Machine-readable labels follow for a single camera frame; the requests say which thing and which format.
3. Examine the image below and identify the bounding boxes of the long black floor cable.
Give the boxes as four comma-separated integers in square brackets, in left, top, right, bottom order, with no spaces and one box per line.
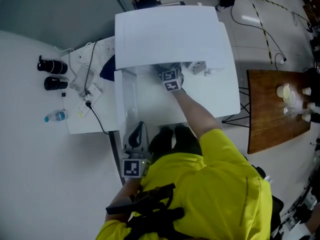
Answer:
[230,4,288,65]

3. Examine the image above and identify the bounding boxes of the black thermos with spout lid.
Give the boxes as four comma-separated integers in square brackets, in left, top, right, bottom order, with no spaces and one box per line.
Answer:
[36,55,69,75]

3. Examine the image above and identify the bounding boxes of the grey white adapter box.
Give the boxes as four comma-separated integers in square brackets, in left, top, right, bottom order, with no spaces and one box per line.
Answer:
[190,61,208,75]

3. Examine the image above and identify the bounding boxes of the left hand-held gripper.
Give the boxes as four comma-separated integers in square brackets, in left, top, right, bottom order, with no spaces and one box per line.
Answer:
[121,121,152,179]

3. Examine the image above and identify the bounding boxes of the large white box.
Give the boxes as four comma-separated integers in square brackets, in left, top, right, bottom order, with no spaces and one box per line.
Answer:
[114,5,235,135]

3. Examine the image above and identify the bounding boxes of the person's yellow shirt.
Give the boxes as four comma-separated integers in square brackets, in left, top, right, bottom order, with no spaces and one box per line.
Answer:
[95,128,274,240]

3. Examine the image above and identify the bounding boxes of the black chest harness strap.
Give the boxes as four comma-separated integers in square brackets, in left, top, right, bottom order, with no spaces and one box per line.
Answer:
[105,182,186,240]

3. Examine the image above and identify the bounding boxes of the black power cable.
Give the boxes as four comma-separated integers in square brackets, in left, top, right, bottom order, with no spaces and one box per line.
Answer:
[83,40,111,136]

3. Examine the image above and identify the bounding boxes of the white charger cable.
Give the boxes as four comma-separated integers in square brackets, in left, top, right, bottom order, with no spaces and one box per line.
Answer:
[54,41,94,85]

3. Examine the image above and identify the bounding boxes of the dark blue cloth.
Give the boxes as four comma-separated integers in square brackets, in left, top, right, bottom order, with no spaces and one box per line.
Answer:
[99,54,117,82]

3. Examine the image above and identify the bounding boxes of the wooden table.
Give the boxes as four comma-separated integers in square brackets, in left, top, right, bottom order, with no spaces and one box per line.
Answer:
[246,69,312,155]

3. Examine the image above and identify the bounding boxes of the black metal table legs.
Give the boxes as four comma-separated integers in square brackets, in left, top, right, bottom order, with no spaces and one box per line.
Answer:
[221,86,251,128]

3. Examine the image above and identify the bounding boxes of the person's left forearm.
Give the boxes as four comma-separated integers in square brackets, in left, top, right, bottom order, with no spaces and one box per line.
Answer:
[104,176,144,224]

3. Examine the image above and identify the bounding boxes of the clear plastic water bottle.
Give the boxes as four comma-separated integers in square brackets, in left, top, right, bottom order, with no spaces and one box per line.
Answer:
[44,109,69,123]

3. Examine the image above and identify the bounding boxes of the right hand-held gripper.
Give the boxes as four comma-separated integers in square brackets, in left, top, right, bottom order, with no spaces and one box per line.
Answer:
[156,62,185,93]

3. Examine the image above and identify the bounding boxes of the white power strip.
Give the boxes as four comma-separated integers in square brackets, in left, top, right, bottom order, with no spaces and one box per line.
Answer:
[74,82,104,118]

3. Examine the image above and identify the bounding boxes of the white mug with handle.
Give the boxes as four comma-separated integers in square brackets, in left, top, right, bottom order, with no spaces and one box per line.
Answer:
[275,83,291,99]

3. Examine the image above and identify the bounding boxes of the white side table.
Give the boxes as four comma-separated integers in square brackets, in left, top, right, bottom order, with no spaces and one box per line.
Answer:
[60,35,121,135]

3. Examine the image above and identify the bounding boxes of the black thermos bottle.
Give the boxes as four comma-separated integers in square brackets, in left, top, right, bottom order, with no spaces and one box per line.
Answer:
[43,76,70,92]

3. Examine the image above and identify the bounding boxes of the yellow black striped floor tape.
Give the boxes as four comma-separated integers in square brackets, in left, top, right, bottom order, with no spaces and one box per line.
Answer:
[248,0,313,65]

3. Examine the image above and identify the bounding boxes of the person's right leg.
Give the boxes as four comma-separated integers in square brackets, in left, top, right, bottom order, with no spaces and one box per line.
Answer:
[173,124,203,157]

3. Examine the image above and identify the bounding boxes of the person's right forearm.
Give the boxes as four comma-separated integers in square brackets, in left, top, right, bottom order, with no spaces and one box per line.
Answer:
[171,87,222,141]

